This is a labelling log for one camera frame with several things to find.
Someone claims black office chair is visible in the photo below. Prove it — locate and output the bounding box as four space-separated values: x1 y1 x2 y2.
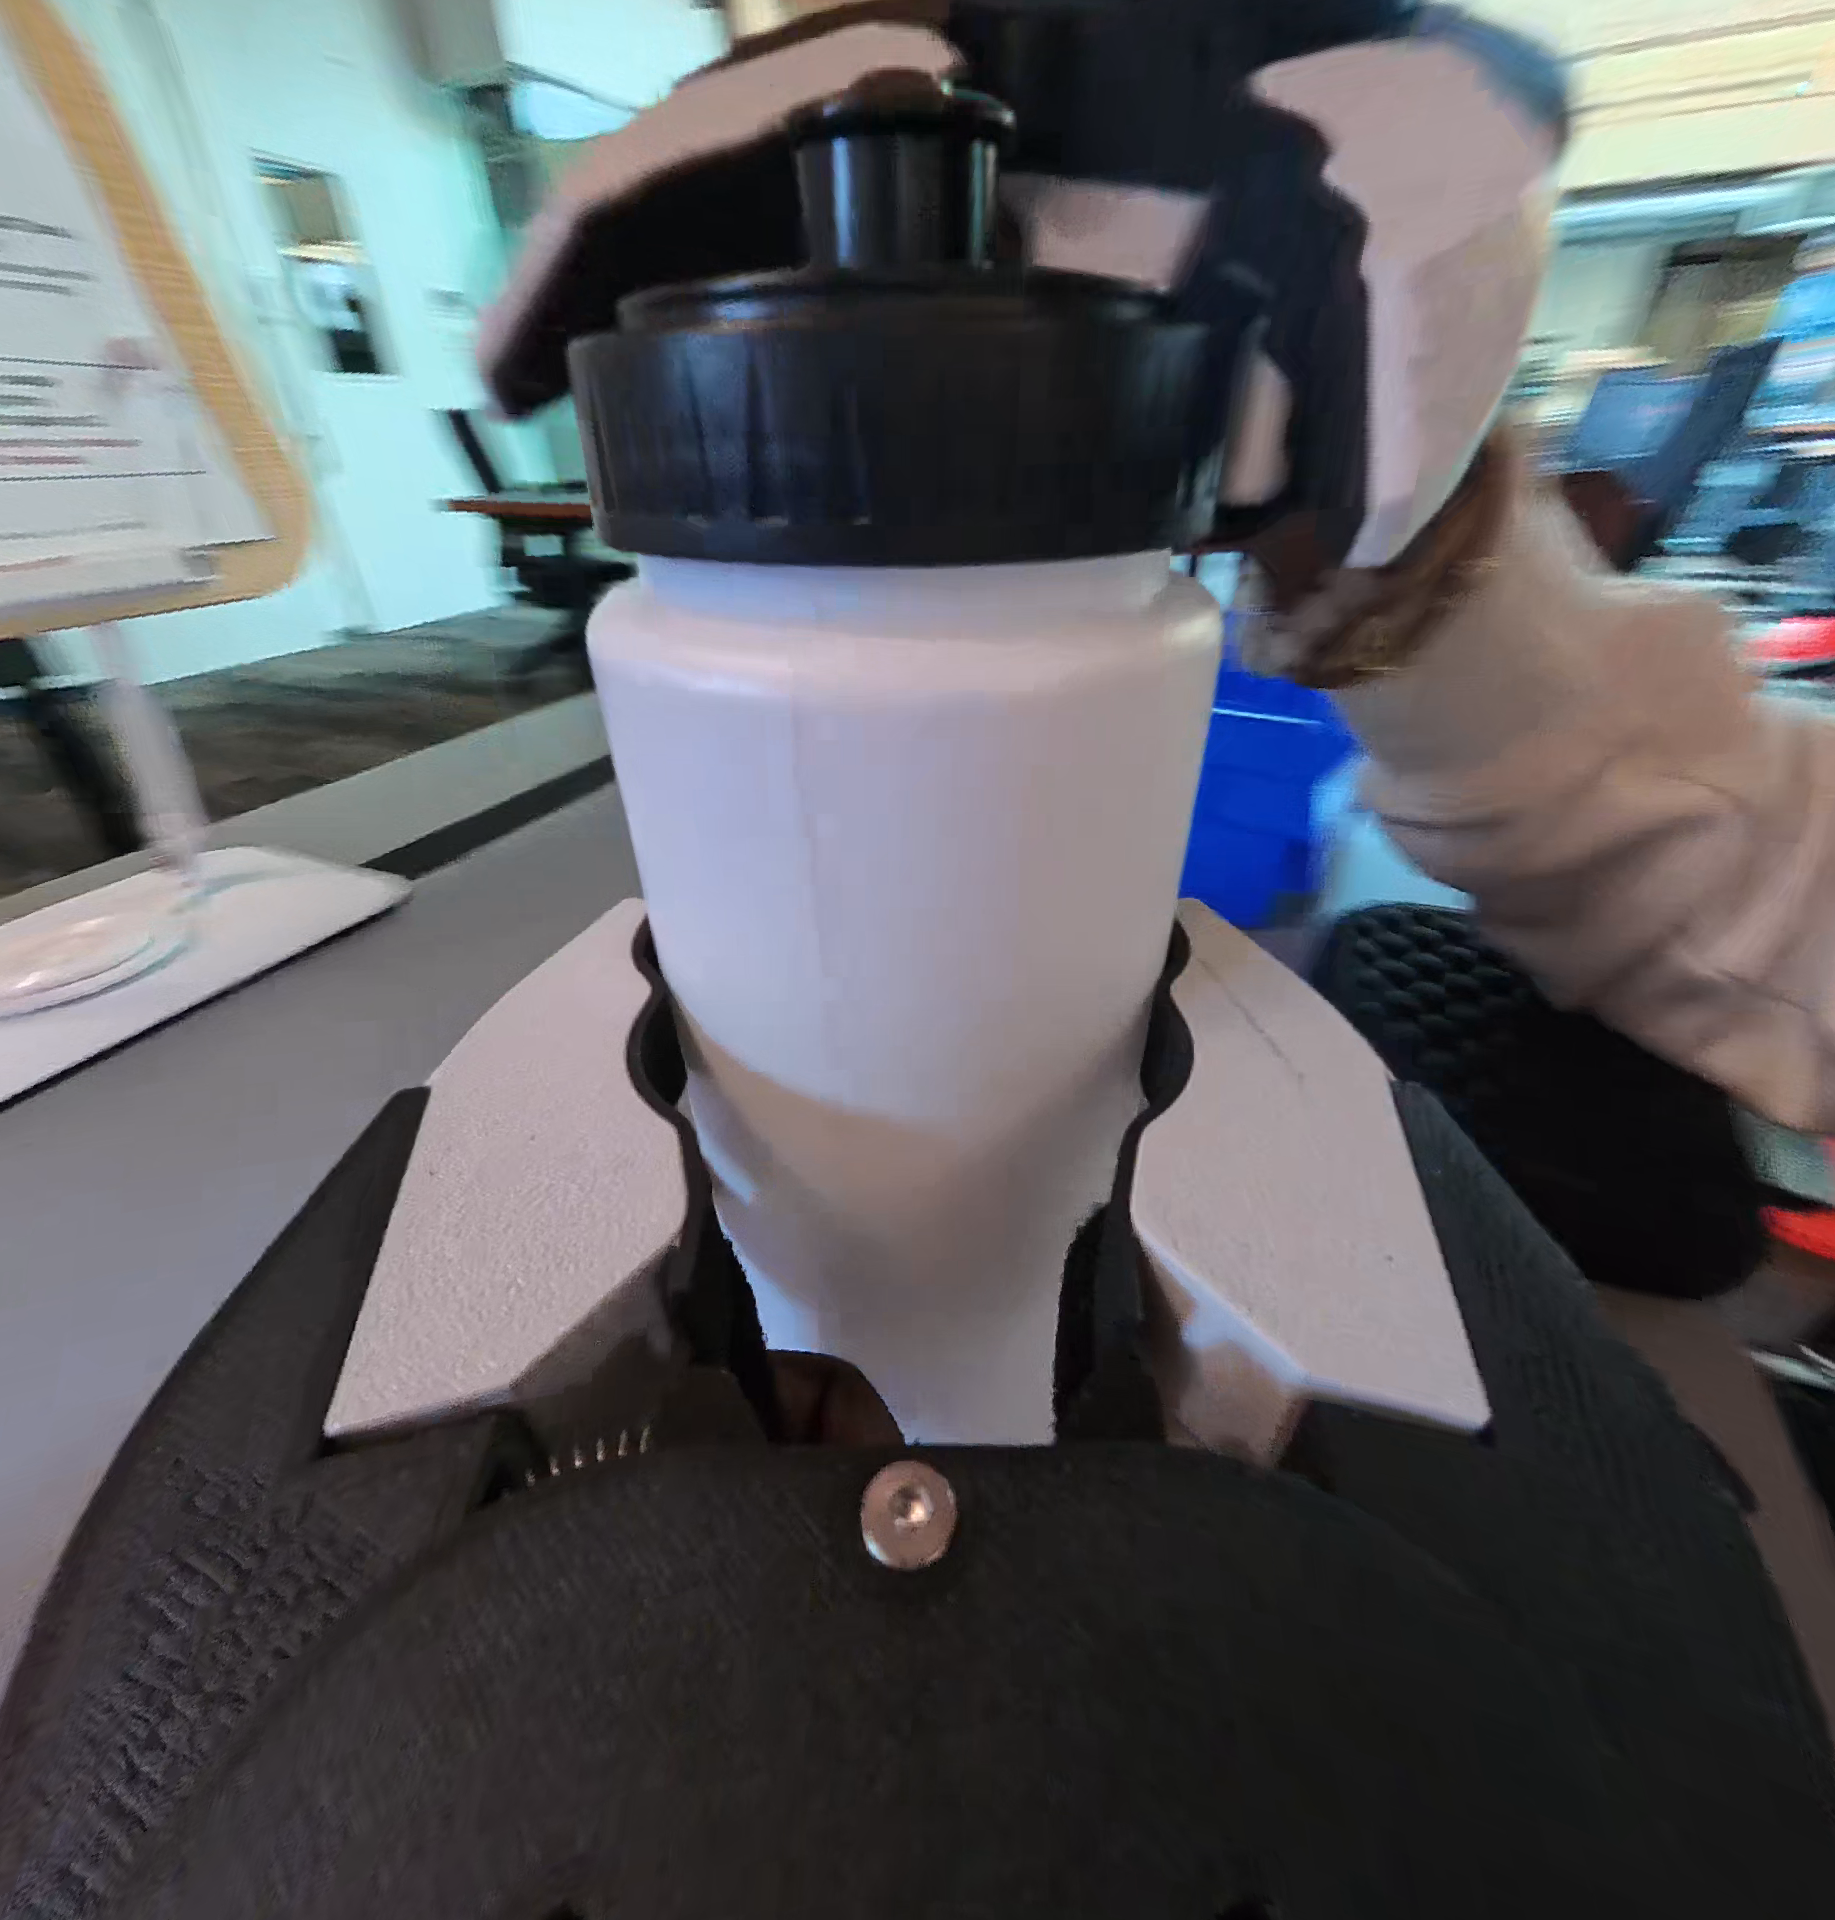
1575 342 1781 565
450 405 634 661

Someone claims white plastic bottle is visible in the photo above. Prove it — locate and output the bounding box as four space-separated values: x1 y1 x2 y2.
585 546 1227 1448

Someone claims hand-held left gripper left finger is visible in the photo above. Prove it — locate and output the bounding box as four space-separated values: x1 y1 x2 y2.
323 896 709 1444

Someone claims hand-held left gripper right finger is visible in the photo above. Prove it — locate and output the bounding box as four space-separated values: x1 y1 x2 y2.
1121 896 1491 1464

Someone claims wooden instruction board stand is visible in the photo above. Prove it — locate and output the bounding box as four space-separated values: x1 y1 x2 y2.
0 0 411 1128

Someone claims black mesh chair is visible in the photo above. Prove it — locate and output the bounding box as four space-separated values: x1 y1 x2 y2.
1315 898 1765 1300

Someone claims person's right forearm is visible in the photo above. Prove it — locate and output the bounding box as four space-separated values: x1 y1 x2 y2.
1337 450 1835 1142

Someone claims person's right hand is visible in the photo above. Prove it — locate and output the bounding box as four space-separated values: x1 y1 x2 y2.
1253 434 1521 694

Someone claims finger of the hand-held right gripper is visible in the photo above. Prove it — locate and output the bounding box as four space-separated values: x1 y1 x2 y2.
1243 44 1571 573
475 22 969 422

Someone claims black bottle lid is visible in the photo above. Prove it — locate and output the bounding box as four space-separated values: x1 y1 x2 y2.
567 76 1234 568

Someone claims wooden desk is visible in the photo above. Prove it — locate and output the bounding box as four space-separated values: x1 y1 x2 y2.
442 484 602 602

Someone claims blue plastic bin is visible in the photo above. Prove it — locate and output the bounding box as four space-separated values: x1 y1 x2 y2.
1178 658 1361 934

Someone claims white door with window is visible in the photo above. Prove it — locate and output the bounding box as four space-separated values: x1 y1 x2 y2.
180 90 452 632

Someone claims person's left hand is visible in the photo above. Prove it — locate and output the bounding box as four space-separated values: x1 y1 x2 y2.
774 1350 897 1448

